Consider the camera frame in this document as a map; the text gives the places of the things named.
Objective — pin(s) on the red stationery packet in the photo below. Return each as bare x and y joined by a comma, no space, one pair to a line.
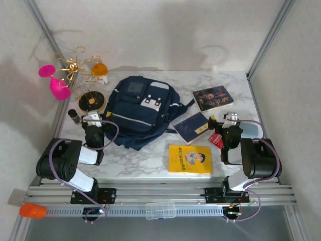
215,140

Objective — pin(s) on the dark portrait cover book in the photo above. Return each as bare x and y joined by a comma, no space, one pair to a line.
213,98

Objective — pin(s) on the grey-blue pencil case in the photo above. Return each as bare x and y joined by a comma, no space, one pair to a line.
250,130

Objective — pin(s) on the dark blue notebook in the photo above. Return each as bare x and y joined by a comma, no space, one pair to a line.
190,128

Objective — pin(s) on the navy blue backpack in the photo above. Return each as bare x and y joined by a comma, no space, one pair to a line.
135,113

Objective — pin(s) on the yellow cartoon cover book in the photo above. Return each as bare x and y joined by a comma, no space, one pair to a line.
188,159

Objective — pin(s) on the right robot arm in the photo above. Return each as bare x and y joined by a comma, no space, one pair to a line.
260,160

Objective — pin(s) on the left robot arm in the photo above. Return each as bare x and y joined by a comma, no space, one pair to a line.
60,163

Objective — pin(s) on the small dark bottle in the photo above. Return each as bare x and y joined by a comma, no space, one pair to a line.
74,116

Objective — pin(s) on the orange goblet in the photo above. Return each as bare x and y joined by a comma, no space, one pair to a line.
99,69

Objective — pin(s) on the pink goblet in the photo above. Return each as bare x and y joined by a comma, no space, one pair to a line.
60,89

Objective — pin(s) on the circuit board with LED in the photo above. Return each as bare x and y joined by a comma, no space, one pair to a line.
233,212
94,213

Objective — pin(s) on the orange plastic cup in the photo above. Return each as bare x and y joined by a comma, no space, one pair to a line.
32,211

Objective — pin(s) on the clear plastic organizer box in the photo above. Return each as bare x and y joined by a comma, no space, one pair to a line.
160,210

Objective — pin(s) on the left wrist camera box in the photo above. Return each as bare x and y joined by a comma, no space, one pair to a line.
91,117

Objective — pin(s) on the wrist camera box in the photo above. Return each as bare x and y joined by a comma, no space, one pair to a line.
232,117
91,117

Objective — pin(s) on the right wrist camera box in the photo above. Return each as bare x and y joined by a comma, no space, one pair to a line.
232,117

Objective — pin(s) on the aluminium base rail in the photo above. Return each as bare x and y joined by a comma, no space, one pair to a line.
160,193

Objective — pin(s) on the aluminium frame post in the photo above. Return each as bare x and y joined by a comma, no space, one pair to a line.
273,32
45,30

